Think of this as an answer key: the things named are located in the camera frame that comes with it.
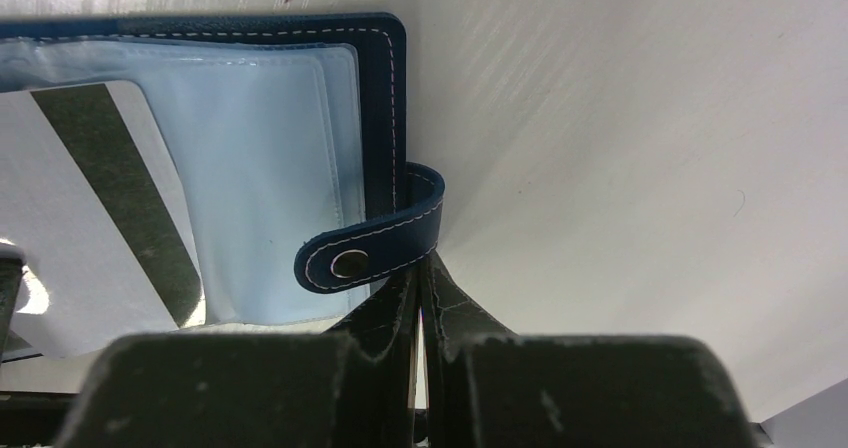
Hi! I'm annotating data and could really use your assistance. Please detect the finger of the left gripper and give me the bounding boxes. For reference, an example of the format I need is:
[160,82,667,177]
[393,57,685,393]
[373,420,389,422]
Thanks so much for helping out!
[0,243,25,354]

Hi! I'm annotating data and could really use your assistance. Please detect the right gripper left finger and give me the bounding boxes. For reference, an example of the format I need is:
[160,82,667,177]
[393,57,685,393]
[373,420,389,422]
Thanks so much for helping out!
[56,270,418,447]

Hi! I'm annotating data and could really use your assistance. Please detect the silver white credit card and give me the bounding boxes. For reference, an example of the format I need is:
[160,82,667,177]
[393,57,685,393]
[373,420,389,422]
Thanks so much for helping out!
[1,80,205,358]

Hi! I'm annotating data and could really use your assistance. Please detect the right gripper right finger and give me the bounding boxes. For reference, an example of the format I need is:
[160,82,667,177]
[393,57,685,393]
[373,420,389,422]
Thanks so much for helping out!
[420,255,756,447]

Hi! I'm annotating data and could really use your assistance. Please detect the blue leather card holder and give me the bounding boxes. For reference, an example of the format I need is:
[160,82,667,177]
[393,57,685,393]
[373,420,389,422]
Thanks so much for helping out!
[1,13,445,325]

